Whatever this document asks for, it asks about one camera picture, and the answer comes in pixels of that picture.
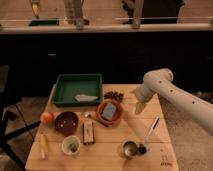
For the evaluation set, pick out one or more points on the small metal cup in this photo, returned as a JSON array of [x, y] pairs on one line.
[[129, 149]]

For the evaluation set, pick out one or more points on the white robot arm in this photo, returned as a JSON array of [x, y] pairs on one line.
[[160, 82]]

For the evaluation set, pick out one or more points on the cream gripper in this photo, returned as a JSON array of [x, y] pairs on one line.
[[139, 107]]

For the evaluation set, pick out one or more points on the dark brown bowl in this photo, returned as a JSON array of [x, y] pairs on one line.
[[66, 123]]

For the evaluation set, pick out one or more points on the green plastic tray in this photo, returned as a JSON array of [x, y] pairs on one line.
[[68, 86]]

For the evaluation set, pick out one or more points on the brown rectangular block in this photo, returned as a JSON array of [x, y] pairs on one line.
[[88, 133]]

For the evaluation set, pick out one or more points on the green item on counter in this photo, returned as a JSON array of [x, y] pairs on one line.
[[51, 22]]

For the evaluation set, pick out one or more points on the blue sponge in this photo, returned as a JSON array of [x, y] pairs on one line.
[[109, 111]]

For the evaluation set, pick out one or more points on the white handled black brush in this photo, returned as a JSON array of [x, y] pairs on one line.
[[143, 147]]

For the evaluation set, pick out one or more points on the yellow banana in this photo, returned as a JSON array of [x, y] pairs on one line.
[[43, 146]]

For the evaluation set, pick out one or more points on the wooden handled spoon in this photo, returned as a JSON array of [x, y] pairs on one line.
[[89, 115]]

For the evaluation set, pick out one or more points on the dark red grape bunch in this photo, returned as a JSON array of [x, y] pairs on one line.
[[114, 95]]

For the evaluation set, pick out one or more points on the red orange apple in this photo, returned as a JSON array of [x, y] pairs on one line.
[[47, 118]]

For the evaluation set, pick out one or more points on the white cloth in tray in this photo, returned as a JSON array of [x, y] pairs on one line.
[[85, 98]]

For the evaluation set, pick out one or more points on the orange terracotta bowl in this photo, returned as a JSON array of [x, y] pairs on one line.
[[117, 115]]

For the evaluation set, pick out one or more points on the white cup with greens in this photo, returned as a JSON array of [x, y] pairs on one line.
[[71, 145]]

